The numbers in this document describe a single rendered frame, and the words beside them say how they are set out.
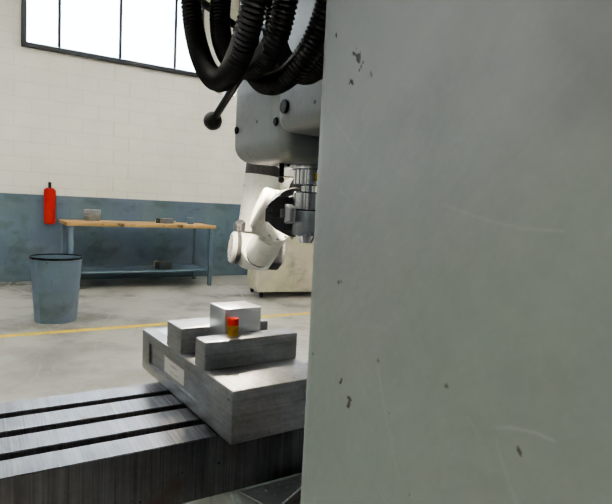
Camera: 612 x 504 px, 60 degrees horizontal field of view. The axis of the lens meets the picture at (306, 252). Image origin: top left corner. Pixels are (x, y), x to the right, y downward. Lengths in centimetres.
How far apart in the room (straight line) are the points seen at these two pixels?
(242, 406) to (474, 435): 43
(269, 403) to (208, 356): 11
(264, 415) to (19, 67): 788
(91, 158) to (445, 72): 811
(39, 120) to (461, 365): 812
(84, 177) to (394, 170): 805
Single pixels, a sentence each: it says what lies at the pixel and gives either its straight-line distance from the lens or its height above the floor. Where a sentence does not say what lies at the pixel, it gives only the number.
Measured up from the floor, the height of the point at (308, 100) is 137.
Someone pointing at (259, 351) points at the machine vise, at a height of 104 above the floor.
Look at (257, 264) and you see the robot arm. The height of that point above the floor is 111.
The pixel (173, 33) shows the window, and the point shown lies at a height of 372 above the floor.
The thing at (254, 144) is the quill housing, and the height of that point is 133.
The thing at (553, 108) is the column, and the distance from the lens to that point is 27.
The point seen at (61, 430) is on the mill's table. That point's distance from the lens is 78.
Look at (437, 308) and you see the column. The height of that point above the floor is 119.
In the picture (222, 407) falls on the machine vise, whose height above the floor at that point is 99.
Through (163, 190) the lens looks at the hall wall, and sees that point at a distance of 859.
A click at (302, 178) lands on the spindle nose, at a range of 83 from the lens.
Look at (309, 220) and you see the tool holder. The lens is 83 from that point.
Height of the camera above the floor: 125
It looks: 5 degrees down
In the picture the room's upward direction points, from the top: 3 degrees clockwise
